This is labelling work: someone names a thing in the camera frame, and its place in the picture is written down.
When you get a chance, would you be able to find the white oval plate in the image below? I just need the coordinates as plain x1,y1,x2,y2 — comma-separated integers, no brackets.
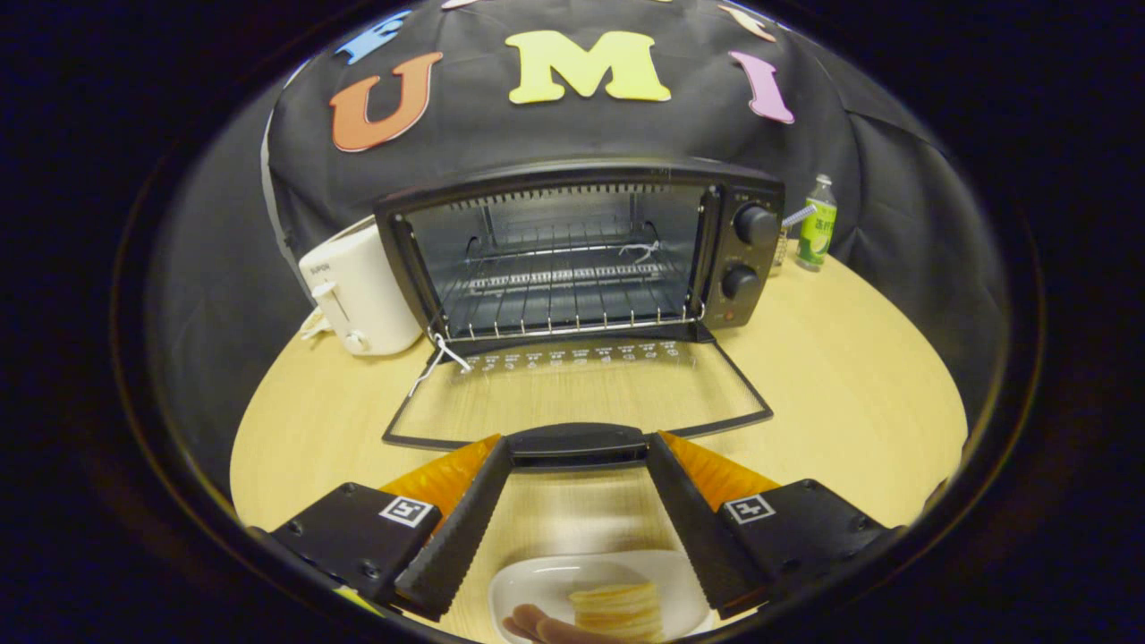
488,550,715,643

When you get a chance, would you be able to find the white pop-up toaster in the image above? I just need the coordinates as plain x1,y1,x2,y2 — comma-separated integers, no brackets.
298,215,423,357

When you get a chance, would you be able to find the black toaster oven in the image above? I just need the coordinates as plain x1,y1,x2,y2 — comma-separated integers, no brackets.
374,159,786,472

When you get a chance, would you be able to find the yellow sliced bread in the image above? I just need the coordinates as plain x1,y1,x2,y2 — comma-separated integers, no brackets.
569,581,665,643

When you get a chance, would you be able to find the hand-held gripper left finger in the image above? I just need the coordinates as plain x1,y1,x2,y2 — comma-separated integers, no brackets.
268,435,513,623

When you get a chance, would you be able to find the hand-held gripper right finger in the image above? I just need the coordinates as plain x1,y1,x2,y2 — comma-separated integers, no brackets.
646,431,904,621

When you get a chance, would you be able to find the green label plastic bottle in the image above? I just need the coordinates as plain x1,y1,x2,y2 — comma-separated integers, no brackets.
795,174,838,272

